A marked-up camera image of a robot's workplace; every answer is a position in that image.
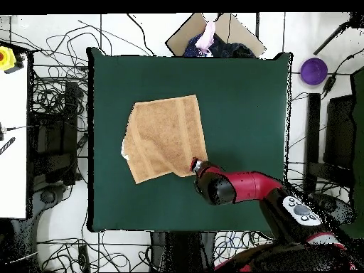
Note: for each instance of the green cloth on side table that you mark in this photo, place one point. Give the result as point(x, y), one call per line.
point(359, 159)

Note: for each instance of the black rod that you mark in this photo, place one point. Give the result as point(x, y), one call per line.
point(330, 39)

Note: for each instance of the tan terry towel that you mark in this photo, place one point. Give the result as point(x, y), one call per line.
point(165, 136)

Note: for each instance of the white side table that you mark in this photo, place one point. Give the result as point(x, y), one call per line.
point(12, 142)

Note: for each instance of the pink cloth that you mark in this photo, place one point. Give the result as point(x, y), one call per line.
point(207, 38)

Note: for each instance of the black flat panel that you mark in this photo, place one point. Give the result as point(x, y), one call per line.
point(339, 130)

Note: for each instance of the purple bowl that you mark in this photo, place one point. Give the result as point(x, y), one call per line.
point(314, 71)

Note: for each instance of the dark green table cloth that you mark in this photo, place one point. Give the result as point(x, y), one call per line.
point(241, 99)

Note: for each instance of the dark blue clothes pile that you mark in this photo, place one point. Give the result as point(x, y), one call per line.
point(233, 49)

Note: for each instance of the black power strip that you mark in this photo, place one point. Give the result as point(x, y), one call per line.
point(84, 257)

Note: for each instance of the yellow emergency stop button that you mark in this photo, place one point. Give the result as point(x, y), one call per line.
point(6, 58)

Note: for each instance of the black equipment stand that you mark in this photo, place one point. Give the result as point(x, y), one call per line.
point(57, 136)

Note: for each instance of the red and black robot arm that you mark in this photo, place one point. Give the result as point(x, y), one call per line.
point(247, 184)

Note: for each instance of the black upright bar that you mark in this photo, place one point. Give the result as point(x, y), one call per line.
point(312, 136)

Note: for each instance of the black power adapter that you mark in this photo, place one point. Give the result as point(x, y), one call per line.
point(329, 84)

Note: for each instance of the cardboard box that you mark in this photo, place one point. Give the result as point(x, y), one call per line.
point(184, 34)

